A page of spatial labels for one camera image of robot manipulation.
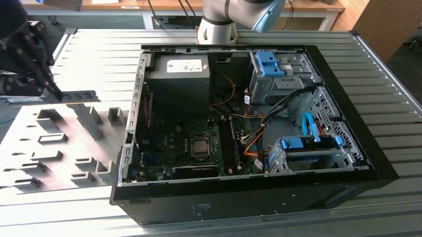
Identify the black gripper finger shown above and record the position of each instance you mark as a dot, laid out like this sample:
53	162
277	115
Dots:
19	86
33	49

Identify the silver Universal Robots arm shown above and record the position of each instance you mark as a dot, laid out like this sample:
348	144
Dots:
218	29

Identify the white paper sheet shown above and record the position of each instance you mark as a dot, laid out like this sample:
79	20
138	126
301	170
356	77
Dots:
106	2

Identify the grey parts rack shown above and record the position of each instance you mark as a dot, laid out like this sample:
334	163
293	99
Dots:
82	143

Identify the wooden desk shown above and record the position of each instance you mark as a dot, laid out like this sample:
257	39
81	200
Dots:
131	6

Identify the grey power supply unit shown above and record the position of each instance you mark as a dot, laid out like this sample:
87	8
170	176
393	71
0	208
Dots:
178	91

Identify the green motherboard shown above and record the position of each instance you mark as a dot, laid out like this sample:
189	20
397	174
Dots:
171	145

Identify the silver CPU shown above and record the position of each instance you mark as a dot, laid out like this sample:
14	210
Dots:
201	146

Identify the black graphics card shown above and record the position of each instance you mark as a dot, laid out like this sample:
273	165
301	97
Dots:
194	172

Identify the blue empty disk carrier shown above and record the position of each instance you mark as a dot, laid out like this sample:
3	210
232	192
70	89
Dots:
269	63

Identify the grey metal disk bay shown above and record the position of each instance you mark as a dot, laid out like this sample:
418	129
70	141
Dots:
284	85

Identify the black open PC case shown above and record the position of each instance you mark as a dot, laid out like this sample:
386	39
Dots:
230	202

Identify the hard disk in blue carrier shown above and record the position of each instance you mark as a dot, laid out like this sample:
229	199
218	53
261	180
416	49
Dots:
293	143

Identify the perforated steel panel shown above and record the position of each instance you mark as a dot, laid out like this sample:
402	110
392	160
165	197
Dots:
330	108

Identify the wooden cabinet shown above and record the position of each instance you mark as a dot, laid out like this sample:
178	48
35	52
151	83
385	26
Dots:
382	24

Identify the dark office chair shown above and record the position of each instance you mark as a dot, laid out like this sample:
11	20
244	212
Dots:
413	42

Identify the CPU socket metal frame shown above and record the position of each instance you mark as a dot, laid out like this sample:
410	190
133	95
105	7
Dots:
190	148

